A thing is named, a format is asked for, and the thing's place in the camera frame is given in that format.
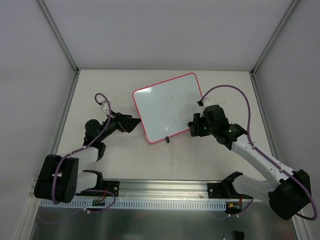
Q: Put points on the aluminium mounting rail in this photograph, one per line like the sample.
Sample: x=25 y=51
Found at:
x=162 y=188

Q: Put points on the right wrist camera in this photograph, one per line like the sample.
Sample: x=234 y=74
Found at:
x=205 y=102

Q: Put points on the right aluminium frame post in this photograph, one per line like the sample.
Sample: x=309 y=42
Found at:
x=275 y=34

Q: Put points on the aluminium frame post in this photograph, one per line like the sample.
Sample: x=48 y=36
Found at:
x=275 y=34
x=57 y=34

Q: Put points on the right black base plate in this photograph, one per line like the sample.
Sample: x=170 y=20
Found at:
x=217 y=190

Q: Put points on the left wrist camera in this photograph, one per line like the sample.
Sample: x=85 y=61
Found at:
x=105 y=107

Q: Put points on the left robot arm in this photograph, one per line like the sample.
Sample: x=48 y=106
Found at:
x=63 y=177

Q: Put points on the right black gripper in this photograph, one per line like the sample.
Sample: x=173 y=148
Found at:
x=196 y=125

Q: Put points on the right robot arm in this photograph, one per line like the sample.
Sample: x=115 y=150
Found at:
x=285 y=190

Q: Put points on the white slotted cable duct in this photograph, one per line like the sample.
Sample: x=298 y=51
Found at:
x=140 y=204

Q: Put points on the left aluminium frame post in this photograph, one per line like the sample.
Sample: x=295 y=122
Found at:
x=57 y=34

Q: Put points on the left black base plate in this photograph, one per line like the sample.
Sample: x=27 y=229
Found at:
x=111 y=186

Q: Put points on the pink framed whiteboard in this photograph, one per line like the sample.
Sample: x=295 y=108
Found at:
x=165 y=108

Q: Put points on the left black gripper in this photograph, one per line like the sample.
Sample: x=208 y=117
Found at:
x=120 y=122

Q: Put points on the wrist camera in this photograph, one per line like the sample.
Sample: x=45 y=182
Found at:
x=205 y=102
x=105 y=107

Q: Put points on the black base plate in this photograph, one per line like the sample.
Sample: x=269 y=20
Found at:
x=217 y=190
x=111 y=186

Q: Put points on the black knob at bottom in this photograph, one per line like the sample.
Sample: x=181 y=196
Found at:
x=239 y=235

